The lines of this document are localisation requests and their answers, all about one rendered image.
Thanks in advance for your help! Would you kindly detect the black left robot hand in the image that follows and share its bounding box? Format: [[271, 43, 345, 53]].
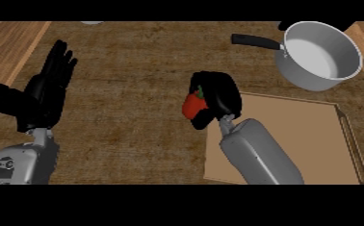
[[0, 38, 80, 134]]

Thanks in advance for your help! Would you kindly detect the silver pot with black handle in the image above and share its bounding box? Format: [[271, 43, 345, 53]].
[[231, 20, 363, 92]]

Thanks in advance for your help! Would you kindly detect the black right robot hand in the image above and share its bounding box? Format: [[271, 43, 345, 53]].
[[188, 70, 243, 131]]

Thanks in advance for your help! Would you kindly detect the tan cardboard tray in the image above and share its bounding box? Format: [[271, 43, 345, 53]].
[[203, 91, 364, 186]]

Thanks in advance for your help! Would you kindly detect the pale wooden board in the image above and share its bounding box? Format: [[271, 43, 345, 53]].
[[0, 20, 54, 87]]

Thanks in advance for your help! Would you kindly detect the black object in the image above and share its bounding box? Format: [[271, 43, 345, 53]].
[[277, 20, 299, 32]]

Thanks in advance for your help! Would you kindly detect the red bell pepper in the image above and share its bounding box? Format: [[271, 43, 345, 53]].
[[182, 85, 210, 120]]

